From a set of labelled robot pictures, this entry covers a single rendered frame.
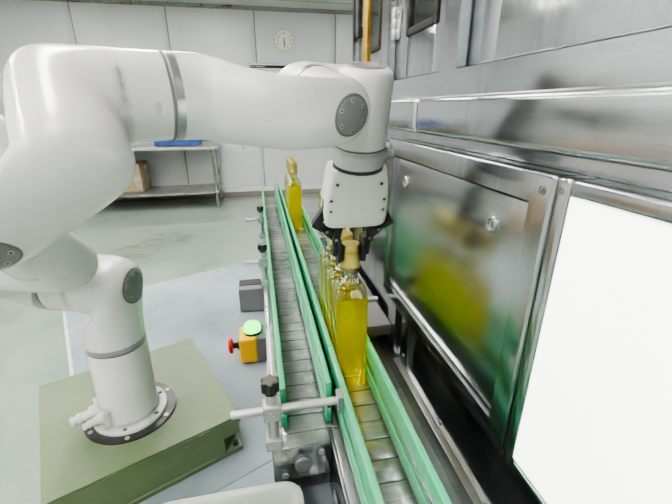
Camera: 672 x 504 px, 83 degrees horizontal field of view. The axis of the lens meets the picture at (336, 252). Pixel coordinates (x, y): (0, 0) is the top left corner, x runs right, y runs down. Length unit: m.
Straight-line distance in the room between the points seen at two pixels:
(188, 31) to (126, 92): 6.17
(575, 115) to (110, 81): 0.40
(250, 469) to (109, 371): 0.31
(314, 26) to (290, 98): 6.21
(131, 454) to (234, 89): 0.61
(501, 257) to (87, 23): 6.64
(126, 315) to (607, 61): 0.69
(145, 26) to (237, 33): 1.24
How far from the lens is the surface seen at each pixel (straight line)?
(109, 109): 0.39
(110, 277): 0.68
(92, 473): 0.79
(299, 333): 0.92
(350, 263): 0.65
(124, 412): 0.81
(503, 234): 0.48
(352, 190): 0.57
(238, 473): 0.83
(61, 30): 6.96
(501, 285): 0.49
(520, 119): 0.47
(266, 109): 0.40
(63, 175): 0.36
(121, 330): 0.72
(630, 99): 0.37
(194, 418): 0.82
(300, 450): 0.67
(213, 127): 0.43
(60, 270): 0.60
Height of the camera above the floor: 1.38
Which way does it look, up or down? 21 degrees down
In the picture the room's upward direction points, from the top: straight up
